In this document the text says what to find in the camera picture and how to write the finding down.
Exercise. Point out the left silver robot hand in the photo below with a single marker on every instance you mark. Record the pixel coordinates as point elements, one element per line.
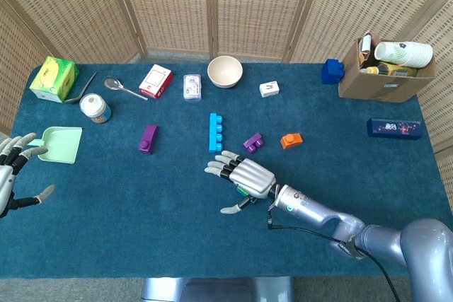
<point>5,181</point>

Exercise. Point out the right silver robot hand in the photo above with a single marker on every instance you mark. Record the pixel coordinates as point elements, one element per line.
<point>253,178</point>

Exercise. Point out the green two-stud block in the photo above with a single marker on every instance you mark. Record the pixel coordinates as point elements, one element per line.
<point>240,190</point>

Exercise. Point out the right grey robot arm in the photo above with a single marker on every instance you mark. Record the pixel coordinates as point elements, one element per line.
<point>318,211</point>

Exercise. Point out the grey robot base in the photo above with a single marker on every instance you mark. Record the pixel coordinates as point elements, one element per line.
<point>212,289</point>

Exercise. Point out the small purple two-stud block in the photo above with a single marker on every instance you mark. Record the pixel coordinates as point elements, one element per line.
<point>253,142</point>

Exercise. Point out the orange one-stud block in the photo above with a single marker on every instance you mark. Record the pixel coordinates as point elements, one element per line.
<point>292,141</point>

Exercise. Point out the light blue long block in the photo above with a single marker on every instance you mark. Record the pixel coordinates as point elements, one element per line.
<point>213,132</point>

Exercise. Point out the purple curved one-stud block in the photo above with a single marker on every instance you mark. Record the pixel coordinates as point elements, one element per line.
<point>148,139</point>

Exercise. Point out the mint green dustpan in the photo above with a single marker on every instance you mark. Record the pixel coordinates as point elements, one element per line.
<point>63,146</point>

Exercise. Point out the small white box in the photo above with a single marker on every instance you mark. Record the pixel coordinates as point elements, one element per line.
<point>269,89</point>

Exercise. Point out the clear plastic card case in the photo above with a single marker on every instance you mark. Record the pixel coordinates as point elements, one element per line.
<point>192,87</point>

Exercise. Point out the beige bowl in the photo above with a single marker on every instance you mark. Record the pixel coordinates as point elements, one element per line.
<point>224,72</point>

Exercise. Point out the green tissue pack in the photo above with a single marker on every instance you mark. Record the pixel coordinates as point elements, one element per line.
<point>53,79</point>

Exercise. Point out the glass jar with white lid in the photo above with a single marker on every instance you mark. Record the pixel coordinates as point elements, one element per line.
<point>92,105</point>

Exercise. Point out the teal table cloth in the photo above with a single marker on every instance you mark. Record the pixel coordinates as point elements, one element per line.
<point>141,238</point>

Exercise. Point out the red and white box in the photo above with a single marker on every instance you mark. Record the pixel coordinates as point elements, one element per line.
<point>155,81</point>

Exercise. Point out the metal spoon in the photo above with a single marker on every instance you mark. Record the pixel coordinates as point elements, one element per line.
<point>112,83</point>

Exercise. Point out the dark blue printed long box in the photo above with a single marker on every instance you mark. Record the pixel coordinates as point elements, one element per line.
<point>394,128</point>

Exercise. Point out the brown cardboard box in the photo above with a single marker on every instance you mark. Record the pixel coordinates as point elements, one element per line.
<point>375,88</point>

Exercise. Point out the snack packet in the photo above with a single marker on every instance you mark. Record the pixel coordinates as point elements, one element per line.
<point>364,47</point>

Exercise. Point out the yellow drink bottle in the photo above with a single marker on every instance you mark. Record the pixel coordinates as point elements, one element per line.
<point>393,69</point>

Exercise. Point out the wicker folding screen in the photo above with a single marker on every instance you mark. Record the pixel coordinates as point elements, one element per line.
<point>177,5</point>

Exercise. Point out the stack of paper cups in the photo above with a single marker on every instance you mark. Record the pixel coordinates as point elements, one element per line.
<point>403,53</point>

